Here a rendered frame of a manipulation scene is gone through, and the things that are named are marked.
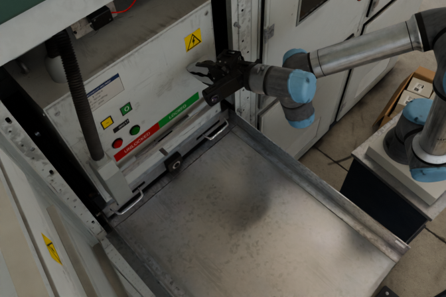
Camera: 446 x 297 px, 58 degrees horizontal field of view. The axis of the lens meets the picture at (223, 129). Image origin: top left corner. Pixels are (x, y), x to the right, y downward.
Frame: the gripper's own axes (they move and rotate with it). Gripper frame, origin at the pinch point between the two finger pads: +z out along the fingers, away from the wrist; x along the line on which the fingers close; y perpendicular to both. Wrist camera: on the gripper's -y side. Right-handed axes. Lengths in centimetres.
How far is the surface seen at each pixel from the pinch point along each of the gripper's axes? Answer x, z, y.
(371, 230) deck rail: -52, -50, -2
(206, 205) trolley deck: -40.4, -3.4, -18.7
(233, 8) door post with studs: 11.3, -9.7, 14.4
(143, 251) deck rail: -38, 5, -41
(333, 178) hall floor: -129, -10, 60
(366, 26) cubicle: -49, -18, 92
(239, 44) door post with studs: -2.2, -7.0, 15.9
